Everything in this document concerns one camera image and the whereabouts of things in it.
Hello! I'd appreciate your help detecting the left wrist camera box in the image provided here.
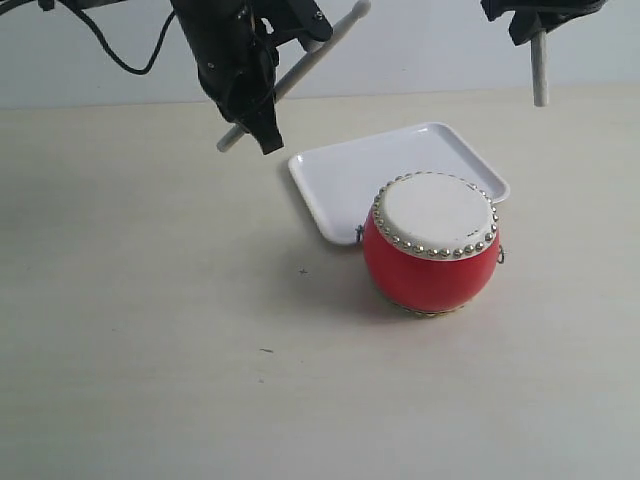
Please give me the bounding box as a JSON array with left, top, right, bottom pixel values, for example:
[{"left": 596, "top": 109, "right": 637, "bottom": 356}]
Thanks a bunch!
[{"left": 254, "top": 0, "right": 333, "bottom": 52}]

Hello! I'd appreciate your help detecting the white plastic tray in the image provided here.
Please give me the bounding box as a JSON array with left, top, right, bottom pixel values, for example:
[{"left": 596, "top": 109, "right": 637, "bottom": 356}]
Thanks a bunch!
[{"left": 287, "top": 122, "right": 511, "bottom": 246}]

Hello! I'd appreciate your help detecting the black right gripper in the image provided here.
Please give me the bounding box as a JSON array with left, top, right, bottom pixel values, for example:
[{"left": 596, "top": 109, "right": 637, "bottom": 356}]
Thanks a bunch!
[{"left": 480, "top": 0, "right": 607, "bottom": 46}]

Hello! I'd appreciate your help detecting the red small drum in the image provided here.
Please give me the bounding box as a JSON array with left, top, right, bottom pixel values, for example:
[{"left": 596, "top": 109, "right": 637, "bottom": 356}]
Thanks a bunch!
[{"left": 361, "top": 171, "right": 502, "bottom": 315}]

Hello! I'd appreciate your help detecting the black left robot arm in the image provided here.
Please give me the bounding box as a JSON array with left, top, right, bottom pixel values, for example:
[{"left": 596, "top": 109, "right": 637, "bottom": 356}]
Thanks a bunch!
[{"left": 62, "top": 1, "right": 284, "bottom": 155}]

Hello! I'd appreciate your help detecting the white drumstick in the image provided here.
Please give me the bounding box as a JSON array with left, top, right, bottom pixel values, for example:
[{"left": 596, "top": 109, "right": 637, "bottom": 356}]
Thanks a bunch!
[
  {"left": 530, "top": 31, "right": 549, "bottom": 108},
  {"left": 216, "top": 0, "right": 373, "bottom": 153}
]

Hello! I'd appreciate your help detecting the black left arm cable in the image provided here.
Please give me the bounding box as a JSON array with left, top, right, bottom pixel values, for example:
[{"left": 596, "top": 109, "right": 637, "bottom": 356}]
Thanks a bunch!
[{"left": 37, "top": 0, "right": 176, "bottom": 77}]

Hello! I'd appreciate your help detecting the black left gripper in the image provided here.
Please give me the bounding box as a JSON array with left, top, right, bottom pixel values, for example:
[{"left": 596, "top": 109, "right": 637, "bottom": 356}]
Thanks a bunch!
[{"left": 192, "top": 19, "right": 284, "bottom": 155}]

